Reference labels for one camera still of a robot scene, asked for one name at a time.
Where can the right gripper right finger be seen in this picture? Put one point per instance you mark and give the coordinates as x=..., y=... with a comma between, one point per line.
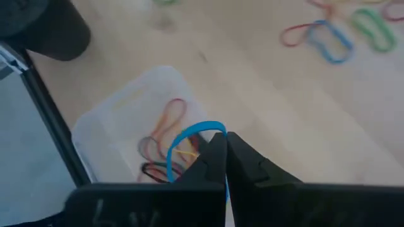
x=300, y=205

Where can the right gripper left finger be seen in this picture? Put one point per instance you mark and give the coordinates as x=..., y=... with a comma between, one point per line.
x=158, y=205

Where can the black wide rubber band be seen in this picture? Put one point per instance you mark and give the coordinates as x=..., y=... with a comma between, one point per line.
x=143, y=168

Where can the yellow rubber band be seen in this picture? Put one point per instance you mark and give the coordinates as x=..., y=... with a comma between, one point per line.
x=186, y=153

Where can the grey-blue rubber band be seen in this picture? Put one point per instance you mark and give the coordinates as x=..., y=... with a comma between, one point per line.
x=139, y=146

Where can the blue rubber band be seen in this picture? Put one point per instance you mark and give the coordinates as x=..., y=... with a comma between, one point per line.
x=202, y=125
x=342, y=38

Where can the green rubber band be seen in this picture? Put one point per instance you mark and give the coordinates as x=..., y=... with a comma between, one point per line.
x=383, y=49

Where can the clear plastic bin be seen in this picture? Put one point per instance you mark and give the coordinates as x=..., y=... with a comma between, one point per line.
x=110, y=126

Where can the black plant pot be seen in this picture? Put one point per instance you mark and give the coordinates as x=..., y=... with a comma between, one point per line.
x=57, y=34

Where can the black table edge rail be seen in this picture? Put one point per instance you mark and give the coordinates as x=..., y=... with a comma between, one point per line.
x=57, y=126

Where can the silver rail bracket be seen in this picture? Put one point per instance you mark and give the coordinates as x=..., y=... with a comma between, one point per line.
x=12, y=63

